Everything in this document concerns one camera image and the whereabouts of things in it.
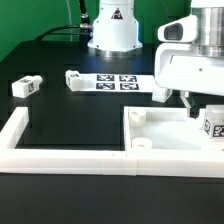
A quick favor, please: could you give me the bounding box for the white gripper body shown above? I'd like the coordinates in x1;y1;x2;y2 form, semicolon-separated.
154;15;224;96

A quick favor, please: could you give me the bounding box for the white marker sheet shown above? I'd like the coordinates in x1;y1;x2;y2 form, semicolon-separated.
81;73;155;93

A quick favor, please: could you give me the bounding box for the black cable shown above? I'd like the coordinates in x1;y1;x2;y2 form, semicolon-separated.
34;0;93;42

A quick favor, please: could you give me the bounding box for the grey thin cable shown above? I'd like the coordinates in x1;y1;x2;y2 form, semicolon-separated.
65;0;74;42

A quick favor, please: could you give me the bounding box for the white U-shaped fence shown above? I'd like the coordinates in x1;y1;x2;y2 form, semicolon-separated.
0;107;224;178

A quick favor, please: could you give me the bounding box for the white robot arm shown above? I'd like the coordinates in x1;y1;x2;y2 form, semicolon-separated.
88;0;224;103

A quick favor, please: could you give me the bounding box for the white square tabletop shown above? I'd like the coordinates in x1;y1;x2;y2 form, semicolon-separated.
123;106;215;151

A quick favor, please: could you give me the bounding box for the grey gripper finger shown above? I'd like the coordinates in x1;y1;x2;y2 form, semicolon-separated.
180;91;200;118

